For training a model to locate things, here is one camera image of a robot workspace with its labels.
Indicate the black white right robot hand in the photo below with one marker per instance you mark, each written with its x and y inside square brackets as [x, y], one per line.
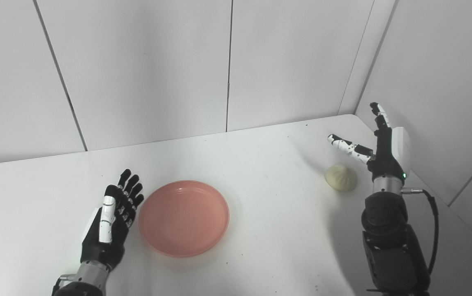
[386, 162]

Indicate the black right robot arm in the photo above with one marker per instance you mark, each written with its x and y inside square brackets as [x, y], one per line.
[390, 246]

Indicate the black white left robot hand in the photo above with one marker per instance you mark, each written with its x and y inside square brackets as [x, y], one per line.
[104, 246]

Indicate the cream steamed bun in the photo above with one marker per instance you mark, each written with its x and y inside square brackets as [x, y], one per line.
[341, 177]

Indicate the pink round plate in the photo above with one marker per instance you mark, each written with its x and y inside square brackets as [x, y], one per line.
[184, 218]

